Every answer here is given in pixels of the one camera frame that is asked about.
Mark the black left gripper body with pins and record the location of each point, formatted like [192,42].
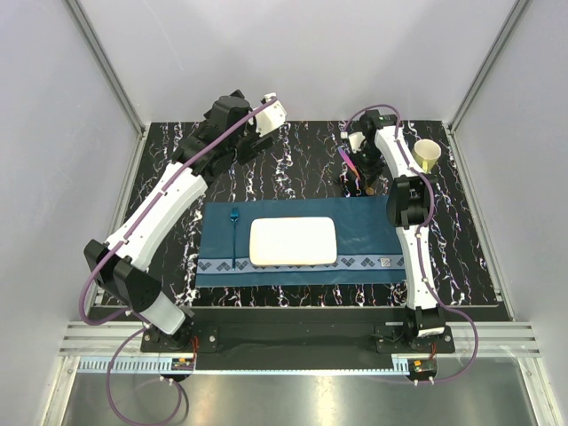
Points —
[250,145]

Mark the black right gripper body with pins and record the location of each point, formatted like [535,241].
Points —
[369,163]

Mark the pink orange knife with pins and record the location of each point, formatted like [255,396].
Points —
[352,180]

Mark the yellow mug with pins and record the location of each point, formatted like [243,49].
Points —
[426,153]

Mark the blue small fork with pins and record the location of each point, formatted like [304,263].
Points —
[234,217]

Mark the blue patterned cloth placemat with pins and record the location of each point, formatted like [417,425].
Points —
[368,248]

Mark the white rectangular plate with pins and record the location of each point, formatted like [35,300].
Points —
[293,241]

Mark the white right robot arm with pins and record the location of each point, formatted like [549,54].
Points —
[379,145]

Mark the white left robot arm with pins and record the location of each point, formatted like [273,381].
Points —
[231,131]

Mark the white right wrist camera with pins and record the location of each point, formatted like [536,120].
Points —
[354,140]

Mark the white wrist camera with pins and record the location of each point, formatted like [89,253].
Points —
[270,118]
[354,140]

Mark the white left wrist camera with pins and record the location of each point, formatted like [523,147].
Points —
[270,118]

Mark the left aluminium frame post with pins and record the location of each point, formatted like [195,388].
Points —
[95,47]

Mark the aluminium frame post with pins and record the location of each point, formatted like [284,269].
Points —
[95,47]
[496,49]

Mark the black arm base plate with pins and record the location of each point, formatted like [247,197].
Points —
[383,329]

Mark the right aluminium frame post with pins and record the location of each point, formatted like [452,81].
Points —
[496,49]

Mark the aluminium front rail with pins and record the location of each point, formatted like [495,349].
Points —
[495,339]

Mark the grey cable duct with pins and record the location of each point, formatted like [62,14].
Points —
[174,366]

